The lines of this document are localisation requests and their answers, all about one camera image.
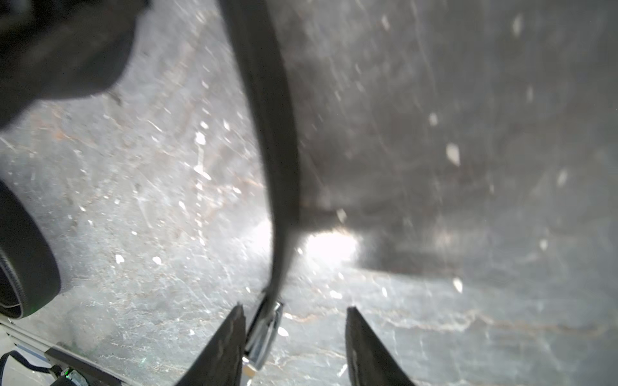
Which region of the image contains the right green circuit board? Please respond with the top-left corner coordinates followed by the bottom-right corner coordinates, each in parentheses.
top-left (51, 368), bottom-right (90, 386)

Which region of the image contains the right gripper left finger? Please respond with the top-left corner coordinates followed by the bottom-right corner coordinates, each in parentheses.
top-left (177, 304), bottom-right (246, 386)

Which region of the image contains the black belt with silver buckle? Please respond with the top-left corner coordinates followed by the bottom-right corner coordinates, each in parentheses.
top-left (219, 1), bottom-right (300, 381)

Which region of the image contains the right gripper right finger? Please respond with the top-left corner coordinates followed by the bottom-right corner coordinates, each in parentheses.
top-left (345, 307), bottom-right (415, 386)

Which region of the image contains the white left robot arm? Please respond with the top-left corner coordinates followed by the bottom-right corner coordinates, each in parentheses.
top-left (1, 1), bottom-right (150, 127)

